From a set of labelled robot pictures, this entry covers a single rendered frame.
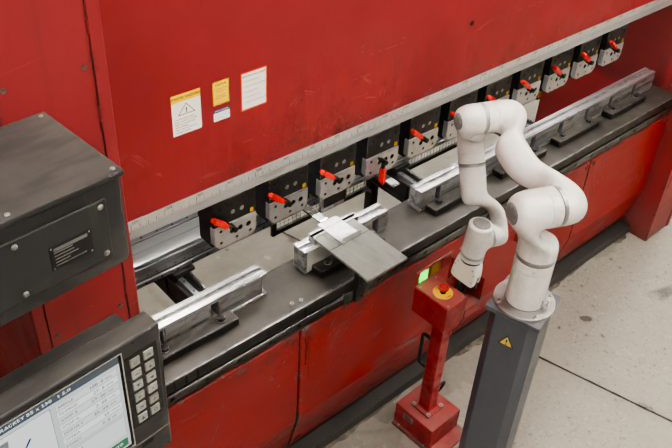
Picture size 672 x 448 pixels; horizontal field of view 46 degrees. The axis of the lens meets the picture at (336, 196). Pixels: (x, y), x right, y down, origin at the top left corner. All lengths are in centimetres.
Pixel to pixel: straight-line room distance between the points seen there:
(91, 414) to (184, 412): 98
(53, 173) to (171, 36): 68
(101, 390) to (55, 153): 45
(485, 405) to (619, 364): 124
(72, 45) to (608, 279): 332
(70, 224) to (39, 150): 15
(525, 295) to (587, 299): 174
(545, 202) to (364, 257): 66
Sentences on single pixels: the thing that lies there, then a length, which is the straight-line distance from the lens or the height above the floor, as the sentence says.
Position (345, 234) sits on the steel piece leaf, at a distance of 267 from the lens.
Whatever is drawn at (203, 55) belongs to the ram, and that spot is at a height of 180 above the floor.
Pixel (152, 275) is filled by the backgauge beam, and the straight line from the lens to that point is 267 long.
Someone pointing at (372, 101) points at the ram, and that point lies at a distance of 248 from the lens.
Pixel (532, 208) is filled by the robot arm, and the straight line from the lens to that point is 222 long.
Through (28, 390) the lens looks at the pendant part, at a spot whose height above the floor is 160.
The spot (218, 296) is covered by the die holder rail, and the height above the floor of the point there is 97.
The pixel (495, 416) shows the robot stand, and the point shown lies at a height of 54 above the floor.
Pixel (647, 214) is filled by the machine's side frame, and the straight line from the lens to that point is 459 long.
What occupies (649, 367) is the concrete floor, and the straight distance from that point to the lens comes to 395.
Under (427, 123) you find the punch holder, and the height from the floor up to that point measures 129.
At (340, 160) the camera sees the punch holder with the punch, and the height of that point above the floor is 130.
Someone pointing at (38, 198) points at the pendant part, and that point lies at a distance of 128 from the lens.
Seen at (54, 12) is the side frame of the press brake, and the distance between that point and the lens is 152.
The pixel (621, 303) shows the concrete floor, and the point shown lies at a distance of 422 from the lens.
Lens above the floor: 267
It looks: 36 degrees down
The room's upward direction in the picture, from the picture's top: 4 degrees clockwise
